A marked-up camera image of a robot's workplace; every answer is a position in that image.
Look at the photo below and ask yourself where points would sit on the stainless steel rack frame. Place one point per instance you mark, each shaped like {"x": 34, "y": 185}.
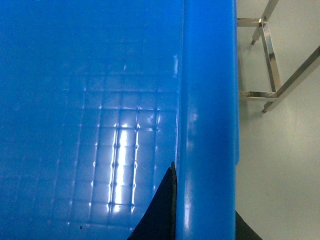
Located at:
{"x": 279, "y": 91}

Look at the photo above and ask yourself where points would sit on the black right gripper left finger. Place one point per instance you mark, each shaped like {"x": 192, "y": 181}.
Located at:
{"x": 159, "y": 220}

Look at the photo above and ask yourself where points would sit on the large blue plastic crate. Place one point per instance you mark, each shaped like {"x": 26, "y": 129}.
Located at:
{"x": 98, "y": 97}

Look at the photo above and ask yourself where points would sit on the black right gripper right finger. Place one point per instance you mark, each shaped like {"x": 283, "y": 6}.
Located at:
{"x": 243, "y": 231}

